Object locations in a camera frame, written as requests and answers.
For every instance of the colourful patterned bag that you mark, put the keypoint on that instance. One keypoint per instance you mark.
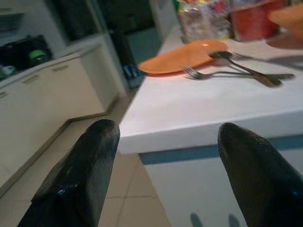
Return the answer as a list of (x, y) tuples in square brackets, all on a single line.
[(203, 20)]

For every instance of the green round object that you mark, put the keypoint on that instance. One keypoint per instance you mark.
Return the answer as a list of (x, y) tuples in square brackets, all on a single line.
[(37, 55)]

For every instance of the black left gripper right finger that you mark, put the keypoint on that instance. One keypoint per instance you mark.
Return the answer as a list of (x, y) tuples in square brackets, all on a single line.
[(255, 179)]

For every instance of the orange plate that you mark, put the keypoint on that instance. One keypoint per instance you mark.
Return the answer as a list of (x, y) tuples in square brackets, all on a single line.
[(181, 56)]

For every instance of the blue packaged bottles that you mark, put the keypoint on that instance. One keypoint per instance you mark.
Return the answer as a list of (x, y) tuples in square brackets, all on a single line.
[(131, 73)]

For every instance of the red box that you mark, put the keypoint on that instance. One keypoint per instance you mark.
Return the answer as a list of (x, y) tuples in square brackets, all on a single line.
[(253, 20)]

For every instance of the black refrigerator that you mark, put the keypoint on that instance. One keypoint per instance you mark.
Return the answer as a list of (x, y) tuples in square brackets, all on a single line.
[(116, 30)]

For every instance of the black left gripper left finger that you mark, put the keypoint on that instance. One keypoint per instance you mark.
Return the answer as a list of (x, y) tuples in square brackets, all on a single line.
[(80, 179)]

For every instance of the orange bowl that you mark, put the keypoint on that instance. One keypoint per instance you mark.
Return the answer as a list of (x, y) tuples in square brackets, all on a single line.
[(287, 17)]

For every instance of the silver fork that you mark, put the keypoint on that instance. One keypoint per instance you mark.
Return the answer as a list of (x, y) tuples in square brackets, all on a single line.
[(246, 68), (236, 75)]

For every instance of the cream kitchen cabinet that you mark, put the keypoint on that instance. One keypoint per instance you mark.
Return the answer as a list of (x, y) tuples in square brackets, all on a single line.
[(47, 89)]

